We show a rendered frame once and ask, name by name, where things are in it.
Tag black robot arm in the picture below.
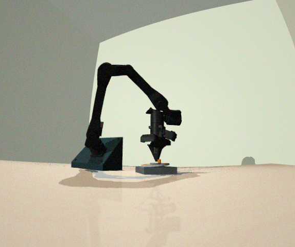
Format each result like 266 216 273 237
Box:
85 62 182 157

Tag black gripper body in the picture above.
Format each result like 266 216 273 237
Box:
141 123 171 146

